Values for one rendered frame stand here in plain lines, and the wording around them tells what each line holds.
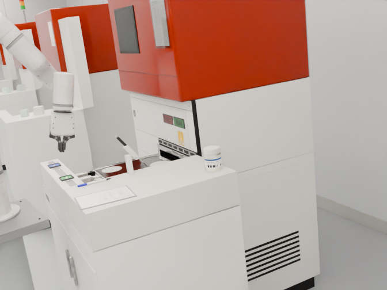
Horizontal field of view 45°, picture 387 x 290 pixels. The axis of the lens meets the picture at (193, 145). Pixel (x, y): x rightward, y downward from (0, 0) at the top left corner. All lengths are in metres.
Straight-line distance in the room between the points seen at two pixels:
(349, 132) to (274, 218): 1.21
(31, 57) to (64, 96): 0.20
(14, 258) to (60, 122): 0.61
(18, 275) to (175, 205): 0.80
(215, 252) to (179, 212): 0.25
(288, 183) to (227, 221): 0.68
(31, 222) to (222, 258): 0.79
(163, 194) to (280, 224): 0.98
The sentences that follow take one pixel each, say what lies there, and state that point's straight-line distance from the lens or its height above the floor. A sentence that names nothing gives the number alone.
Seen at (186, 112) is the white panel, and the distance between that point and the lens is 2.20.
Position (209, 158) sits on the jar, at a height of 1.02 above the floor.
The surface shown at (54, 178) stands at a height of 0.96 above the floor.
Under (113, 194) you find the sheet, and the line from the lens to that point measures 1.82.
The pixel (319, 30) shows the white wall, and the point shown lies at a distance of 3.60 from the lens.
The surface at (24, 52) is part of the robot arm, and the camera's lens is 1.98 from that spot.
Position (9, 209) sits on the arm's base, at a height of 0.88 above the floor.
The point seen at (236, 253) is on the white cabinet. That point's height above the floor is 0.61.
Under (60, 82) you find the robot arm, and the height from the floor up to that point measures 1.39.
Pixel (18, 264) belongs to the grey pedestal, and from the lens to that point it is 2.21.
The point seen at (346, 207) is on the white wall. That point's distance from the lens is 3.74.
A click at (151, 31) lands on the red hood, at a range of 2.29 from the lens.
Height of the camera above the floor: 1.56
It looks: 15 degrees down
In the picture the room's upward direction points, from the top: 7 degrees counter-clockwise
